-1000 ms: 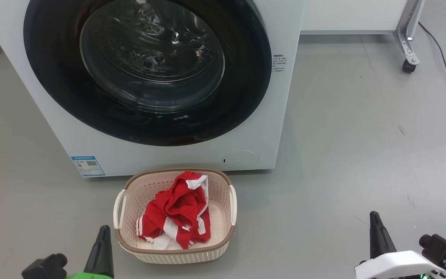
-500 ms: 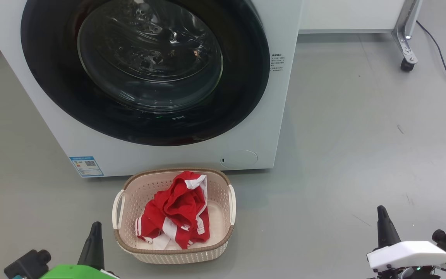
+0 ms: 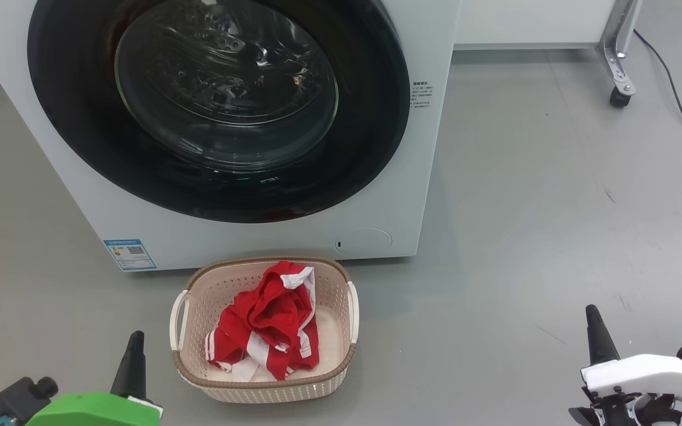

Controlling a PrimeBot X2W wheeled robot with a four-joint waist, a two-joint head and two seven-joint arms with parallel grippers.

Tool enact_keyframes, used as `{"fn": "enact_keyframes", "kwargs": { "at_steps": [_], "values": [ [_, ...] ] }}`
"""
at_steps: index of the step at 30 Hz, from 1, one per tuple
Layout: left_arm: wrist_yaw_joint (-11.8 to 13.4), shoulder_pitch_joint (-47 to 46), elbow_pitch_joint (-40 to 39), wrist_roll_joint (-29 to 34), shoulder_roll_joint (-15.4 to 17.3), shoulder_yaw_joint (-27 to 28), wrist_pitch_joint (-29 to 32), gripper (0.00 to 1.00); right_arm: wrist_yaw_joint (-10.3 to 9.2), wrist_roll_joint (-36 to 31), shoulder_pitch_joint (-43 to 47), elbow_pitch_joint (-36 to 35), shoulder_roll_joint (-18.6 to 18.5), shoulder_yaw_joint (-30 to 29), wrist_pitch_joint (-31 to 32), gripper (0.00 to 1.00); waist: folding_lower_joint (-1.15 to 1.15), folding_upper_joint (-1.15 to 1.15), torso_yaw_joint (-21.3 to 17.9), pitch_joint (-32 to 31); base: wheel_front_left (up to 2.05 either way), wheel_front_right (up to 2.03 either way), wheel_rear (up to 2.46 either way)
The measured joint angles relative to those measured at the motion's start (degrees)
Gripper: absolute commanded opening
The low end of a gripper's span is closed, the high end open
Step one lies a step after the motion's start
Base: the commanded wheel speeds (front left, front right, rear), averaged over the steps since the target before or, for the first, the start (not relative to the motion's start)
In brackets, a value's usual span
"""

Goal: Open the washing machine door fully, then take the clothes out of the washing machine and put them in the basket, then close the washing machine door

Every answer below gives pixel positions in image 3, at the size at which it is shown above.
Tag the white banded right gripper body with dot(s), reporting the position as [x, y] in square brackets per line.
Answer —
[649, 376]

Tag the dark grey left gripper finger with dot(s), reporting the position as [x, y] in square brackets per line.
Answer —
[132, 367]

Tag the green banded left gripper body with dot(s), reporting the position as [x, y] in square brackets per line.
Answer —
[92, 411]

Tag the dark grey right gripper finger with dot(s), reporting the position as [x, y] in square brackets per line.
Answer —
[598, 343]

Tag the red and white garment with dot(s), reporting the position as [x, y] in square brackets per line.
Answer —
[264, 325]

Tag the dark round glass washer door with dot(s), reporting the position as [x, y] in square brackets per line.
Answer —
[80, 130]

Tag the cream perforated laundry basket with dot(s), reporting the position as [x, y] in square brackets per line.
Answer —
[199, 313]

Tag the white front-load washing machine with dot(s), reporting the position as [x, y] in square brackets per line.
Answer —
[51, 195]

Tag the blue energy label sticker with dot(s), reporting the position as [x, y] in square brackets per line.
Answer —
[130, 254]

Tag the black partition caster wheel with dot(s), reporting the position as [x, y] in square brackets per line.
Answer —
[619, 97]

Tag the round white filter cover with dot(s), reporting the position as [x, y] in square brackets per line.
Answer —
[364, 242]

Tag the small printed text sticker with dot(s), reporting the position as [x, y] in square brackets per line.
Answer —
[422, 94]

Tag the white partition board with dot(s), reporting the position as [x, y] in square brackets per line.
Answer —
[524, 21]

